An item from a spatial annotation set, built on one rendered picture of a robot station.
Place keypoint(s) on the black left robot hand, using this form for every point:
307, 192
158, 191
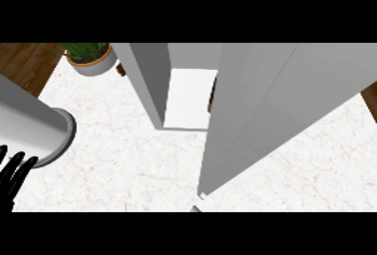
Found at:
10, 179

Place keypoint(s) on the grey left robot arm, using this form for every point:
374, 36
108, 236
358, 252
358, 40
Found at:
30, 126

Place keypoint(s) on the grey cabinet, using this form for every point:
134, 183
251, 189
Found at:
152, 83

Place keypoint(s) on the green plant in grey pot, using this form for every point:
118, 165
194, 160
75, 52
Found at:
93, 63

